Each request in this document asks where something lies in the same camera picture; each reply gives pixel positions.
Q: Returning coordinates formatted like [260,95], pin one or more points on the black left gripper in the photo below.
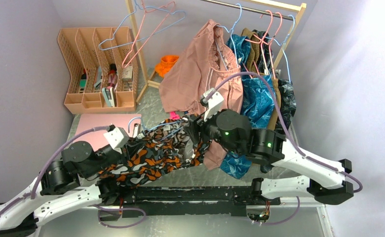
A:
[132,147]

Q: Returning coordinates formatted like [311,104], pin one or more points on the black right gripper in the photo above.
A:
[196,123]

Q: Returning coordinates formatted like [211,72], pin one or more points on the orange camouflage shorts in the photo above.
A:
[165,150]

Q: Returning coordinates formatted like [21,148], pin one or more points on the light blue wire hanger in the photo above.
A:
[144,131]

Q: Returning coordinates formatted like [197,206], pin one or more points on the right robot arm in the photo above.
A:
[318,178]

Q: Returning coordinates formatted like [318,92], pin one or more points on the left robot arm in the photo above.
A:
[78,179]

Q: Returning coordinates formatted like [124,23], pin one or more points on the blue leaf print shorts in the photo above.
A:
[257,105]

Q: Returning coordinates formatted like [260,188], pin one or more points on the pink hanging shorts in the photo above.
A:
[205,63]

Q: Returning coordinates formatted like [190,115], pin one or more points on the brown hanging shorts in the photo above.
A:
[255,54]

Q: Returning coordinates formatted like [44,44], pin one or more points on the dark leaf print shorts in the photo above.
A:
[283,89]

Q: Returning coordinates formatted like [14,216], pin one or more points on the pink mat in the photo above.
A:
[97,139]

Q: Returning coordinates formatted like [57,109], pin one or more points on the pink clip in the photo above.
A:
[174,116]

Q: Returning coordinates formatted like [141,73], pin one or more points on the orange knitted object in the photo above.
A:
[165,64]

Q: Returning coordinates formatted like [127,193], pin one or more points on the peach desk organizer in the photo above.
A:
[98,81]

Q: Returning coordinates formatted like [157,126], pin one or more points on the wooden clothes rack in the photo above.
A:
[135,54]

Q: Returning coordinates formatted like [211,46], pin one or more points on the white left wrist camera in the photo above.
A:
[117,138]

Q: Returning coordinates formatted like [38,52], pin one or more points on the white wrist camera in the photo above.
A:
[212,100]
[117,138]

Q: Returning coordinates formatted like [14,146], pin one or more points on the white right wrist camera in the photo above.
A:
[212,100]

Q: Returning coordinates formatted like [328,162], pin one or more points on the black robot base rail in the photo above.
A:
[165,201]

